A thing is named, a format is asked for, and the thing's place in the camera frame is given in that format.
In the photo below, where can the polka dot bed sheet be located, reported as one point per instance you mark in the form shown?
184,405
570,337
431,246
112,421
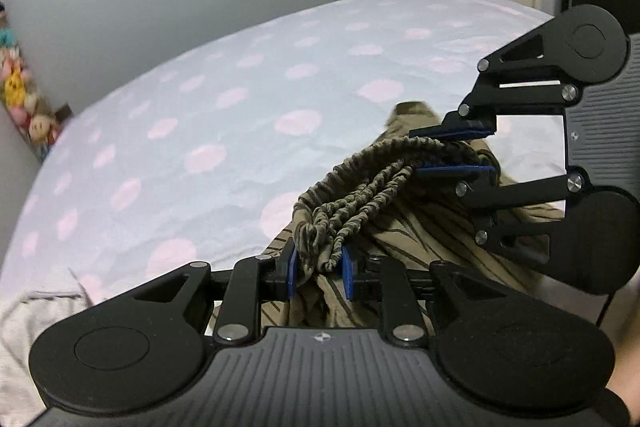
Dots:
210,117

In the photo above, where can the row of plush toys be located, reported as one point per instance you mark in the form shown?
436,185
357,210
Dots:
22,94

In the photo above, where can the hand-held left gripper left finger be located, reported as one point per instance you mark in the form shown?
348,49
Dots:
292,274

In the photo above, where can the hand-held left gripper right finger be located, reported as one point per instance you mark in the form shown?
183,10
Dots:
348,274

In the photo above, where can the olive striped pants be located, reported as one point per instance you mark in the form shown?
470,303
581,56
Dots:
400,212

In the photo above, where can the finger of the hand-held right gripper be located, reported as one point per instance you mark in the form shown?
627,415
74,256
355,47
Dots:
450,171
450,130

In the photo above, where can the light grey garment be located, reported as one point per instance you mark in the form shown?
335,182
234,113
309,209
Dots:
35,337

